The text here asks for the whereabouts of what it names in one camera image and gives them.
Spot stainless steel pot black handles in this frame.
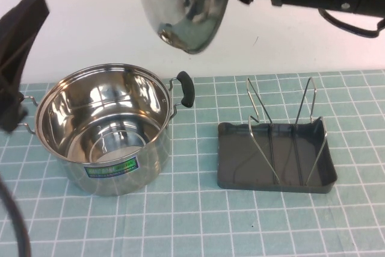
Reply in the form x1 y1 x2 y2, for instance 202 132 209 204
0 61 196 197

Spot green white grid tablecloth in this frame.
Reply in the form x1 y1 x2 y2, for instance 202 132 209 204
0 69 385 257

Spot stainless steel lid black knob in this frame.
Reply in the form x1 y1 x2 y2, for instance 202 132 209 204
135 0 231 56

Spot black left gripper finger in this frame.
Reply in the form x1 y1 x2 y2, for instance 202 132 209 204
0 0 51 92

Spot black plastic drip tray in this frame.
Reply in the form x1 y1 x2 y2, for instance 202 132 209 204
216 118 339 196

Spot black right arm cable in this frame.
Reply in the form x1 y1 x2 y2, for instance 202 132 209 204
318 7 385 39

